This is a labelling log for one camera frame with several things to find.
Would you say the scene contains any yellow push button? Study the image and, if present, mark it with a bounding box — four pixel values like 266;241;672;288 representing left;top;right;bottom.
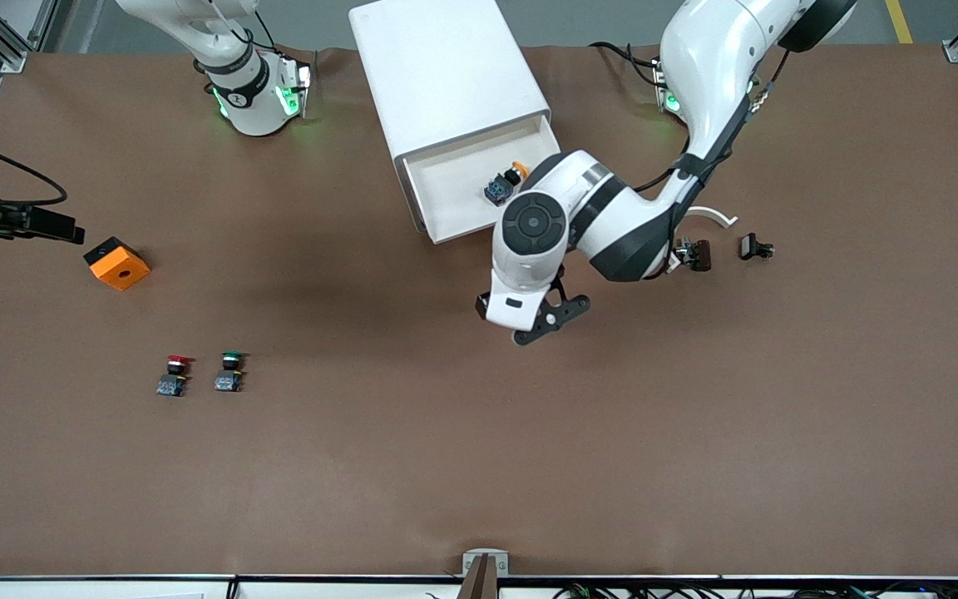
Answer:
483;161;531;208

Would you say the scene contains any white cabinet drawer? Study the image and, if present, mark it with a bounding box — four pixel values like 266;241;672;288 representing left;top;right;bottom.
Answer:
396;115;565;245

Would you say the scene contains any red push button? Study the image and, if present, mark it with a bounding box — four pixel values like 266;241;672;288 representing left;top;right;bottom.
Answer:
156;354;195;399

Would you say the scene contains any green push button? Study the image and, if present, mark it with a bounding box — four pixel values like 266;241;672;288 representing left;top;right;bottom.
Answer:
213;351;249;394

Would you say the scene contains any orange box with hole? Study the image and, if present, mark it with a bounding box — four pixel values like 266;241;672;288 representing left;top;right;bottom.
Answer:
83;236;152;293

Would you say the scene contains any white compartment tray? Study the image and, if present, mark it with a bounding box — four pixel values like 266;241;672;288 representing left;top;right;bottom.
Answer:
349;0;552;163

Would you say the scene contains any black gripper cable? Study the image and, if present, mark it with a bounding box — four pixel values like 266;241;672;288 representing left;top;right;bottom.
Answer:
0;133;69;207

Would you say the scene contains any brown switch with metal contacts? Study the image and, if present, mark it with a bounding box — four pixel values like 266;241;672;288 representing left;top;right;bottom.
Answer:
675;238;714;274

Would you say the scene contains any white curved plastic bracket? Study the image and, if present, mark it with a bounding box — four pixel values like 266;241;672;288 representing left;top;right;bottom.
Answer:
664;205;740;274

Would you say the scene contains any grey metal mounting bracket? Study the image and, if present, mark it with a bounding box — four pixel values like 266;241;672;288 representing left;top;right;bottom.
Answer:
462;548;511;577

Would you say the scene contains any brown tapered post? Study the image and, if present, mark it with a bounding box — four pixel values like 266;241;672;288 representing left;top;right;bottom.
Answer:
457;555;502;599

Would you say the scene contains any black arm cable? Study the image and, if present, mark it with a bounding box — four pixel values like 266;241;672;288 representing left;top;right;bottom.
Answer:
635;48;794;194

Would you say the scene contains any white table edge rail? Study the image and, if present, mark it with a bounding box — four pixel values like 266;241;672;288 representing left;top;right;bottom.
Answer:
0;574;958;599

